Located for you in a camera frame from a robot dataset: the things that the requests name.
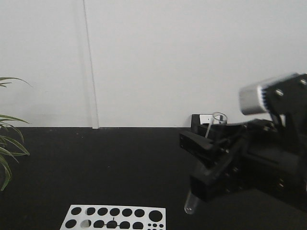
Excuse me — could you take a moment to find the white wall power socket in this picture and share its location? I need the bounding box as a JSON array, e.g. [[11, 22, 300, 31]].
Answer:
[[199, 114, 213, 125]]

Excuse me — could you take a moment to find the green potted plant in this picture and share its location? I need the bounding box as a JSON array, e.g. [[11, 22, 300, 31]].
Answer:
[[0, 77, 34, 192]]

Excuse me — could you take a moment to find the black socket mounting box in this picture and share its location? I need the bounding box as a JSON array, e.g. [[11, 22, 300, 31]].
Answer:
[[191, 114, 210, 137]]

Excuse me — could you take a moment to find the white test tube rack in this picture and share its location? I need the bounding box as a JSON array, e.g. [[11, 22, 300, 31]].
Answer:
[[60, 205, 166, 230]]

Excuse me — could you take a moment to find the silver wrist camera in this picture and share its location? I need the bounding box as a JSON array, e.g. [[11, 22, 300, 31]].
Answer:
[[238, 72, 299, 115]]

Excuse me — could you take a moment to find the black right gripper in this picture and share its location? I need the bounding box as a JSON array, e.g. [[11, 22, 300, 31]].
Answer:
[[179, 119, 307, 211]]

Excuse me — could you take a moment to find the tall clear test tube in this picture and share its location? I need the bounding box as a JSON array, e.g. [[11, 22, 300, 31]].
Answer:
[[184, 112, 227, 215]]

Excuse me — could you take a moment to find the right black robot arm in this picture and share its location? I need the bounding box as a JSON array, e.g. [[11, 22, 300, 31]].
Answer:
[[179, 73, 307, 214]]

